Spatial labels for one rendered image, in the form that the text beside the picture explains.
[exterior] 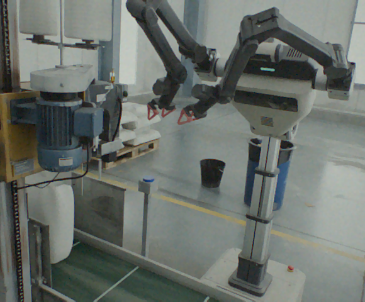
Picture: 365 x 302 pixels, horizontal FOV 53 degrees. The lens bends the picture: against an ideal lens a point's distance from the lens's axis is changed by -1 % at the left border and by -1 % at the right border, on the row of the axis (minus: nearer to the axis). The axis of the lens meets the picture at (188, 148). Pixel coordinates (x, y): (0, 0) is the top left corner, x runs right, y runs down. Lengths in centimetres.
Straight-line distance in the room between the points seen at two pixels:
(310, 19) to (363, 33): 120
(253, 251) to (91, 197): 99
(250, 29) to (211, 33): 904
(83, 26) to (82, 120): 32
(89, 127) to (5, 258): 66
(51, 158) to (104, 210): 99
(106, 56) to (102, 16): 627
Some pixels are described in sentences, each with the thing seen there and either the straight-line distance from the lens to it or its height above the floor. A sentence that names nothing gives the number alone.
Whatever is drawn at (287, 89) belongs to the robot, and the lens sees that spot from 161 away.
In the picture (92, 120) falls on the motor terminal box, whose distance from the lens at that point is 126.
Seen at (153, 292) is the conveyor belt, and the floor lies 38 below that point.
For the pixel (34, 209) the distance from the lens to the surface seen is 205.
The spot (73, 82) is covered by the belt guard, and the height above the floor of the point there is 140.
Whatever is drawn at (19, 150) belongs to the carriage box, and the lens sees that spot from 145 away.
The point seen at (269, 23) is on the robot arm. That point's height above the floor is 162.
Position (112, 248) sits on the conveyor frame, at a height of 40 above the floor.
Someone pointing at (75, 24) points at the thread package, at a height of 158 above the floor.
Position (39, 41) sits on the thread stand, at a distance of 157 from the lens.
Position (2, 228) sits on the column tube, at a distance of 158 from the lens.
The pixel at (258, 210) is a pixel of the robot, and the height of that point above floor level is 73.
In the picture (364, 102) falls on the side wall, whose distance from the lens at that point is 929.
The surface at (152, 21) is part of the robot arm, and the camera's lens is 135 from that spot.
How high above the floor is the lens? 156
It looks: 16 degrees down
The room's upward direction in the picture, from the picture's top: 5 degrees clockwise
